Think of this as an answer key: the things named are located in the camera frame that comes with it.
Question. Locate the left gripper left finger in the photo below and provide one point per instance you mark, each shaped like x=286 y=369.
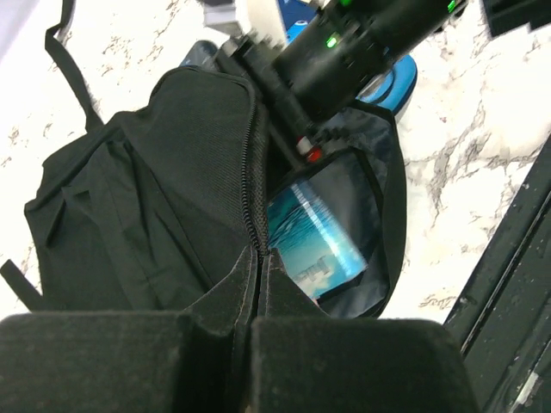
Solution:
x=134 y=361

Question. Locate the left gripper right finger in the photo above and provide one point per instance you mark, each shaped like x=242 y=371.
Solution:
x=304 y=361

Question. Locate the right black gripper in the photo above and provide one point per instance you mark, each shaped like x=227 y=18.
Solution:
x=350 y=52

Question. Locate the blue dinosaur pencil case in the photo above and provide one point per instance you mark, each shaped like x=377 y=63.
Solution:
x=393 y=91

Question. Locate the teal fantasy book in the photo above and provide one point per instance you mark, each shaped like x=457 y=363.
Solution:
x=318 y=254

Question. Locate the black backpack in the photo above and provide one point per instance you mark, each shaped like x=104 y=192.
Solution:
x=150 y=210

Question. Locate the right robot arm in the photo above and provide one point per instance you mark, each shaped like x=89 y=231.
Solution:
x=346 y=49

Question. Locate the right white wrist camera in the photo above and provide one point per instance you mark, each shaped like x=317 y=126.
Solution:
x=260 y=18

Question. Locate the aluminium mounting rail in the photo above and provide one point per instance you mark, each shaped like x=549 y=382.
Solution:
x=502 y=316

